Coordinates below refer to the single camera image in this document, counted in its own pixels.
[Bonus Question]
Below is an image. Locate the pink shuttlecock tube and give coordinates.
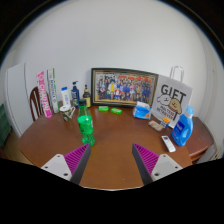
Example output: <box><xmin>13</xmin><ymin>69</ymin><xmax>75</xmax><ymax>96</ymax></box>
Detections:
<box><xmin>36</xmin><ymin>70</ymin><xmax>53</xmax><ymax>119</ymax></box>

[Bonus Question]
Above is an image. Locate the amber bottle with yellow label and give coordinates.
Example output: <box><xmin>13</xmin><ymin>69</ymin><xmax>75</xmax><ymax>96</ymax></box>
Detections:
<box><xmin>82</xmin><ymin>84</ymin><xmax>92</xmax><ymax>108</ymax></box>

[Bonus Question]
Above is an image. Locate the white remote control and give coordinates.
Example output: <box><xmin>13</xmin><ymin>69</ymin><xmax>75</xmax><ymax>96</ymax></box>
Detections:
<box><xmin>161</xmin><ymin>134</ymin><xmax>177</xmax><ymax>153</ymax></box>

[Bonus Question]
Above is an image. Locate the blue pump bottle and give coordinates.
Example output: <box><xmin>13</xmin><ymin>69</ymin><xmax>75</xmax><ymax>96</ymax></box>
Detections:
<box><xmin>70</xmin><ymin>80</ymin><xmax>81</xmax><ymax>109</ymax></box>

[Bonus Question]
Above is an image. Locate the brown wooden chair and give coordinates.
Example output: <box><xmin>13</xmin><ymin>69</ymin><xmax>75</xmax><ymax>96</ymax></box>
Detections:
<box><xmin>29</xmin><ymin>86</ymin><xmax>44</xmax><ymax>122</ymax></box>

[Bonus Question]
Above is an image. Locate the small snack packet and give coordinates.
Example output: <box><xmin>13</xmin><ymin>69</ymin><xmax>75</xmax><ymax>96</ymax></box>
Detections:
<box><xmin>148</xmin><ymin>120</ymin><xmax>165</xmax><ymax>132</ymax></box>

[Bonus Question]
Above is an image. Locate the patterned ceramic mug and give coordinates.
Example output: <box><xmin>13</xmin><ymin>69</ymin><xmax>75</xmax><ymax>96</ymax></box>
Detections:
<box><xmin>59</xmin><ymin>104</ymin><xmax>77</xmax><ymax>122</ymax></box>

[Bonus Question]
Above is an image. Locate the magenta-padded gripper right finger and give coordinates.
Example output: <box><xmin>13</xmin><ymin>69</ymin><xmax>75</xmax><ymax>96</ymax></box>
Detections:
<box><xmin>131</xmin><ymin>143</ymin><xmax>184</xmax><ymax>186</ymax></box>

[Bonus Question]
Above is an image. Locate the blue tissue pack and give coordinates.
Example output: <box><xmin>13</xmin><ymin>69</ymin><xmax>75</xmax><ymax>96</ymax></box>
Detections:
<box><xmin>132</xmin><ymin>101</ymin><xmax>152</xmax><ymax>121</ymax></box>

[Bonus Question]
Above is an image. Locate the blue detergent bottle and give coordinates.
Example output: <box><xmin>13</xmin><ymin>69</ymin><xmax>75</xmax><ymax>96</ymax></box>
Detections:
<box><xmin>171</xmin><ymin>105</ymin><xmax>195</xmax><ymax>147</ymax></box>

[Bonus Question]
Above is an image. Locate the white bottle with blue cap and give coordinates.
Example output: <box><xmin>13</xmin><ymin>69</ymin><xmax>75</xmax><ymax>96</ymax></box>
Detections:
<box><xmin>60</xmin><ymin>86</ymin><xmax>72</xmax><ymax>108</ymax></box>

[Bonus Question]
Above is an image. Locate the black framed group picture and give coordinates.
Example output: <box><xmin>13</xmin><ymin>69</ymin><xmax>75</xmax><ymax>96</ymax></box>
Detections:
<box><xmin>90</xmin><ymin>67</ymin><xmax>160</xmax><ymax>108</ymax></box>

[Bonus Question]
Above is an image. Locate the small colourful cube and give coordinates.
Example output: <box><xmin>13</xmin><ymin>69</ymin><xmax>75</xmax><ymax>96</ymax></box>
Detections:
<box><xmin>160</xmin><ymin>117</ymin><xmax>171</xmax><ymax>129</ymax></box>

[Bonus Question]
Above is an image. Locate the green plastic drink bottle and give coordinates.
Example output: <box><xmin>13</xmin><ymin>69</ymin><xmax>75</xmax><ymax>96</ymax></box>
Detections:
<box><xmin>77</xmin><ymin>98</ymin><xmax>96</xmax><ymax>147</ymax></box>

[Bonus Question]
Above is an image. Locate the white paper gift bag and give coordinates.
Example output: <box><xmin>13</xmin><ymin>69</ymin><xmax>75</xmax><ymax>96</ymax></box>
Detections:
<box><xmin>150</xmin><ymin>65</ymin><xmax>194</xmax><ymax>129</ymax></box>

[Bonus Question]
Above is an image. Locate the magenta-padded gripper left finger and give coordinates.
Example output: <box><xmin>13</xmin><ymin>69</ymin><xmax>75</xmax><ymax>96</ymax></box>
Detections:
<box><xmin>40</xmin><ymin>143</ymin><xmax>92</xmax><ymax>186</ymax></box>

